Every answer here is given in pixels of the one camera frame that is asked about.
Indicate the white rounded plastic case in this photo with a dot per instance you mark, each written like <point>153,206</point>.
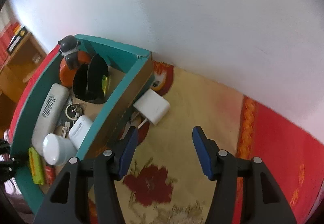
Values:
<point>79,130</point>

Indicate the key bunch with grey fob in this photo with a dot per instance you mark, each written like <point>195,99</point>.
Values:
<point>73,111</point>

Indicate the green case with orange slot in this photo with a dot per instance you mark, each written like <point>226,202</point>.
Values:
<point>36,168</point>

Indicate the black and white folder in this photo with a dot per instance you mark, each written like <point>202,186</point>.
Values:
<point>16,40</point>

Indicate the black pouch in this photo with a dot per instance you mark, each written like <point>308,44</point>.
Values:
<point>93,79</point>

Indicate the teal cardboard box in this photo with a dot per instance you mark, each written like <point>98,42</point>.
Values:
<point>27,102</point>

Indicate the white glasses case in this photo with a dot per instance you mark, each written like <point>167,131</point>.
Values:
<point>49,115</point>

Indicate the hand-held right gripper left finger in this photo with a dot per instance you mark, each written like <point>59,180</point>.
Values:
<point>129,150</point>

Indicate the white charger adapter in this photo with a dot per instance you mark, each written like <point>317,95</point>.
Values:
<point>151,107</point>

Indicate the white jar with orange label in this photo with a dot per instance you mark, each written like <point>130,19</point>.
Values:
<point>57,149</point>

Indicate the small yellow-green item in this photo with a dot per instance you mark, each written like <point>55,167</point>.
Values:
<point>106,84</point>

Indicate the red printed bedsheet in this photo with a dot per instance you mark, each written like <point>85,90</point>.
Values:
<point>202,102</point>

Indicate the red tube with black cap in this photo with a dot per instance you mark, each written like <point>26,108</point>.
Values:
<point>49,174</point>

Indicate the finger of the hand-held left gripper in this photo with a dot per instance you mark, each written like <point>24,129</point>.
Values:
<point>3,143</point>
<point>6,170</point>

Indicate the wooden shelf unit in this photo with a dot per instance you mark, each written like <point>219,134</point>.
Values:
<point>15,79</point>

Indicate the row of red books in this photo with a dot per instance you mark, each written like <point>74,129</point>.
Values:
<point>6,39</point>

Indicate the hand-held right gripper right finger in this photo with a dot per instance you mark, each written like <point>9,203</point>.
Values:
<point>202,153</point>

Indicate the small glass item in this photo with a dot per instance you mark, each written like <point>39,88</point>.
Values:
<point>36,58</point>

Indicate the fluffy pink blanket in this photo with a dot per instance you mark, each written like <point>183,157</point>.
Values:
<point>15,201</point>

